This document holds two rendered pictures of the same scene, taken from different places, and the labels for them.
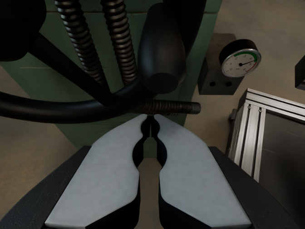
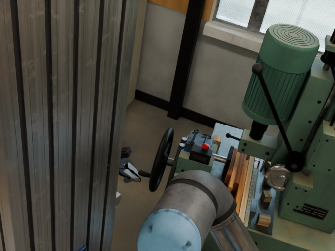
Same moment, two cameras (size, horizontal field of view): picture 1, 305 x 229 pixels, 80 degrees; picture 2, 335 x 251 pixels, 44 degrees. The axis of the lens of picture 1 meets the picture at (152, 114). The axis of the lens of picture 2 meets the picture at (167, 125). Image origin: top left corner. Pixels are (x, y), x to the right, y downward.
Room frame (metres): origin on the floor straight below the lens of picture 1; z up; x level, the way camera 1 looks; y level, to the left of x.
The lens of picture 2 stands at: (0.33, -1.20, 2.05)
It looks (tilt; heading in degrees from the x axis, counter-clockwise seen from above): 38 degrees down; 99
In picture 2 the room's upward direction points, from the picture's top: 11 degrees clockwise
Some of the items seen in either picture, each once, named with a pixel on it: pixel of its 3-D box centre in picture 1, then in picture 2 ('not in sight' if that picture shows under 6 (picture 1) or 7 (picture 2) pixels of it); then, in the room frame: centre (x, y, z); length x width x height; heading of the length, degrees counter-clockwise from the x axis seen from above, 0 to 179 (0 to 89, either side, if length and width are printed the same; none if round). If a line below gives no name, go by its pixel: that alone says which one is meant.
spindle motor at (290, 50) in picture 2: not in sight; (278, 75); (0.47, 0.11, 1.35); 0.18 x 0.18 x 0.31
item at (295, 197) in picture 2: not in sight; (296, 188); (0.65, -0.04, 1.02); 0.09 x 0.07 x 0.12; 90
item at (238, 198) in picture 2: not in sight; (242, 180); (0.47, 0.02, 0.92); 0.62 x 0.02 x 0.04; 90
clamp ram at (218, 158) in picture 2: not in sight; (221, 159); (0.37, 0.07, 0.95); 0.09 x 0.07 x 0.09; 90
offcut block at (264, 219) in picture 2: not in sight; (263, 219); (0.59, -0.05, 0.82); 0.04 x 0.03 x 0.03; 6
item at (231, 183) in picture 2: not in sight; (233, 173); (0.43, 0.04, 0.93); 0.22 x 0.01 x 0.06; 90
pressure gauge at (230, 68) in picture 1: (236, 61); not in sight; (0.26, -0.15, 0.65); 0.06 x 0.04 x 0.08; 90
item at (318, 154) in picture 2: not in sight; (327, 148); (0.68, -0.04, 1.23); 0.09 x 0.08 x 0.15; 0
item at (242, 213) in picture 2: not in sight; (248, 172); (0.49, 0.07, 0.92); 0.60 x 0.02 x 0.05; 90
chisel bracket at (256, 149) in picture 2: not in sight; (256, 147); (0.48, 0.11, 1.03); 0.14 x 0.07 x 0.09; 0
